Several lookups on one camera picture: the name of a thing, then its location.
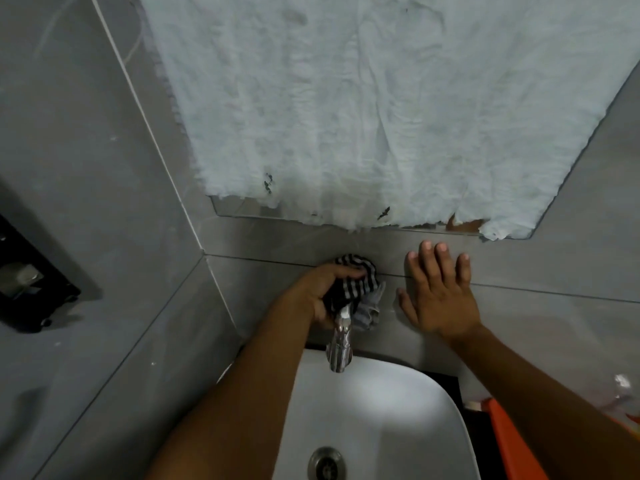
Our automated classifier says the chrome faucet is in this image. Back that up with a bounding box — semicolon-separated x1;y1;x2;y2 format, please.
325;305;355;374

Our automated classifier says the white paper sheet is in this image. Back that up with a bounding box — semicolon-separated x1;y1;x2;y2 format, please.
131;0;640;242

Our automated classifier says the white ceramic sink basin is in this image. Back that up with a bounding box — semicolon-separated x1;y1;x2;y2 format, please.
216;347;482;480

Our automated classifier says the metal sink drain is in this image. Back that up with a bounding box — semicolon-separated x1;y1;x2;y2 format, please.
307;447;347;480

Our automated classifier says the person's left hand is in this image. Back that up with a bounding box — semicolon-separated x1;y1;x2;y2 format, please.
281;263;368;331

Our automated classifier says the black white checkered cloth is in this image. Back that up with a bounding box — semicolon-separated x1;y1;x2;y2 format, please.
322;253;387;332

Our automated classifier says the person's left forearm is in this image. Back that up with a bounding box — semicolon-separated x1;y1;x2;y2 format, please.
145;291;332;480

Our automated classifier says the person's right hand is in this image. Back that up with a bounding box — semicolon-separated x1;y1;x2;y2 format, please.
397;240;484;343

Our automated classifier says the black wall-mounted holder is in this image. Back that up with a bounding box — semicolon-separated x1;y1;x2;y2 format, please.
0;214;82;335

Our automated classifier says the orange plastic container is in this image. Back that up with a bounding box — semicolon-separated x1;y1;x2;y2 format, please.
481;397;640;480

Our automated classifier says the person's right forearm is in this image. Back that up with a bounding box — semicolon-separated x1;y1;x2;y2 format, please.
448;322;640;480

